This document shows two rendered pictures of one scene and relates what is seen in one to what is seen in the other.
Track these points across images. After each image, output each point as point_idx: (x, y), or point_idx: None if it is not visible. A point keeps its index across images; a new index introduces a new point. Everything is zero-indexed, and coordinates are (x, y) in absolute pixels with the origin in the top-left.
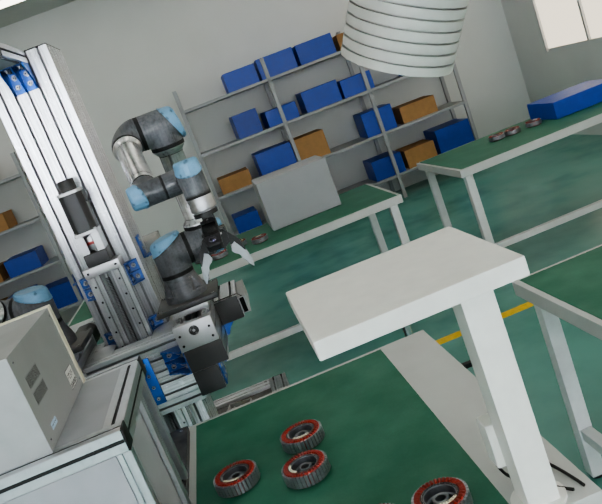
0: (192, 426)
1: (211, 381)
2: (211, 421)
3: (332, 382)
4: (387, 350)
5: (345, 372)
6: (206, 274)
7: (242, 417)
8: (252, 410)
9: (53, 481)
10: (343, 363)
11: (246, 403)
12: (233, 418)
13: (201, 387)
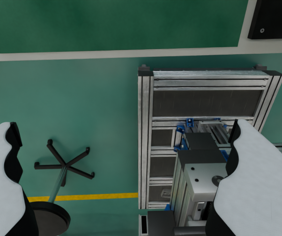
0: (241, 51)
1: (199, 139)
2: (219, 41)
3: (62, 8)
4: None
5: (44, 24)
6: (254, 135)
7: (184, 13)
8: (170, 23)
9: None
10: (49, 56)
11: (174, 54)
12: (195, 22)
13: (210, 137)
